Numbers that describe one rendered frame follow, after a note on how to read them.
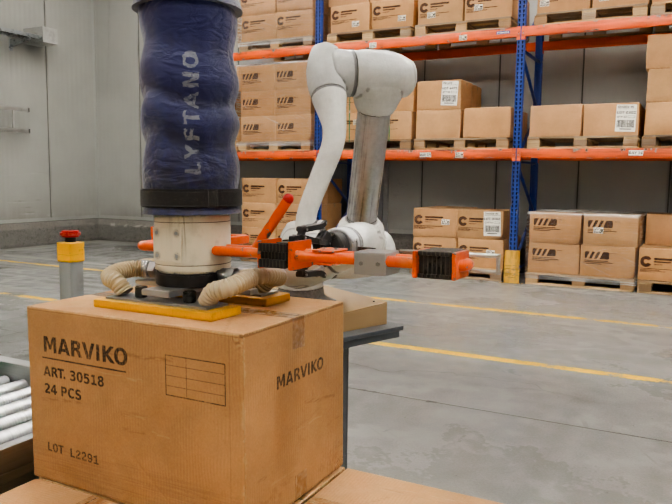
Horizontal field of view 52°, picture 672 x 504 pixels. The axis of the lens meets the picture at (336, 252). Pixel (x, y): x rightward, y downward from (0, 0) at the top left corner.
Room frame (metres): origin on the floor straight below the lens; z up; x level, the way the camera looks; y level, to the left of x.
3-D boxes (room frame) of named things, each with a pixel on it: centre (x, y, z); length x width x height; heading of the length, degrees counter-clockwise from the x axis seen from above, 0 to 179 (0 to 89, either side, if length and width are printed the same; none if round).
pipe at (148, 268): (1.57, 0.33, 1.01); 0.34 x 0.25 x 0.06; 61
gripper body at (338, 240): (1.59, 0.02, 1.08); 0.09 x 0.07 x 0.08; 152
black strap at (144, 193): (1.58, 0.33, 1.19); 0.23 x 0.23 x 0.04
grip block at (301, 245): (1.45, 0.11, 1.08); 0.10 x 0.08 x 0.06; 151
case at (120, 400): (1.57, 0.34, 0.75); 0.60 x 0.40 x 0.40; 62
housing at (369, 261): (1.35, -0.08, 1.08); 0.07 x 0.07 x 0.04; 61
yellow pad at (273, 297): (1.66, 0.28, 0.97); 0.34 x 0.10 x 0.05; 61
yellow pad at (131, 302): (1.49, 0.37, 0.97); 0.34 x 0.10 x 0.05; 61
